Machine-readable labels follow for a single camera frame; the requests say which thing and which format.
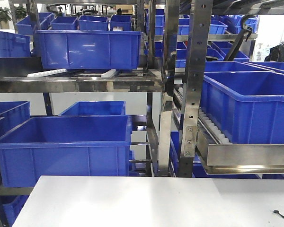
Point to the blue bin behind lower left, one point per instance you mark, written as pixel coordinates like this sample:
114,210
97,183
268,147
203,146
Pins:
90,108

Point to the large blue bin lower left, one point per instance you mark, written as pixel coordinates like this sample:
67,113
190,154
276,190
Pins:
66,146

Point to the white roller track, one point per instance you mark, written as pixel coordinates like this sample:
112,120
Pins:
213,129

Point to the large blue bin upper shelf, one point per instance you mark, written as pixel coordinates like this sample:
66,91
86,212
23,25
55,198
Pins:
99,50

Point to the large blue bin shelf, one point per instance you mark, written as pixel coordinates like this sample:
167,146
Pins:
247,107
99,50

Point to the large blue bin right shelf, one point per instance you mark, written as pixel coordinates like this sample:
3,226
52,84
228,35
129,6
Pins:
247,107

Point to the blue bin left edge lower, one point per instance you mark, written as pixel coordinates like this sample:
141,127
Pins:
12,114

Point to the blue crate far left upper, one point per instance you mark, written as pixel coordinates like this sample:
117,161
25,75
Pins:
14,45

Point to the potted plant top left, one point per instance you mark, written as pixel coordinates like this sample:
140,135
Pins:
5,18

